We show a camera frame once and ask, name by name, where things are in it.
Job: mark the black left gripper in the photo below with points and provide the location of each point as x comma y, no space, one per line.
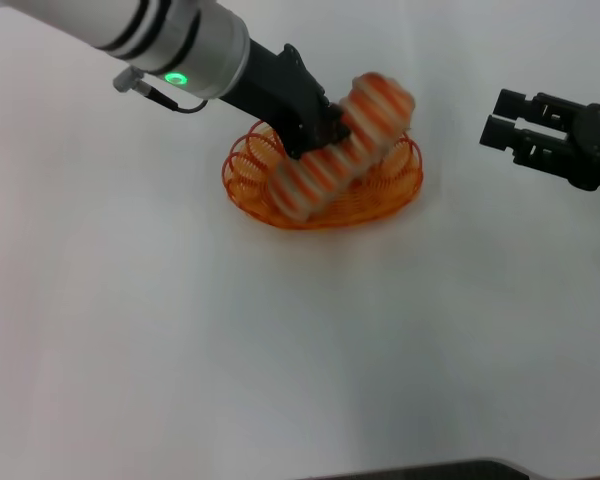
280,95

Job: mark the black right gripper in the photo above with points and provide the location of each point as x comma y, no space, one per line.
597,145

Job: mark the orange white striped toy shrimp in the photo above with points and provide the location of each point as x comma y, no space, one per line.
340,150

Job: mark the orange woven plastic basket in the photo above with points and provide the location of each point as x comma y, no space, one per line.
370,205

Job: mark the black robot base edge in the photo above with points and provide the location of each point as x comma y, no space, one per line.
420,470

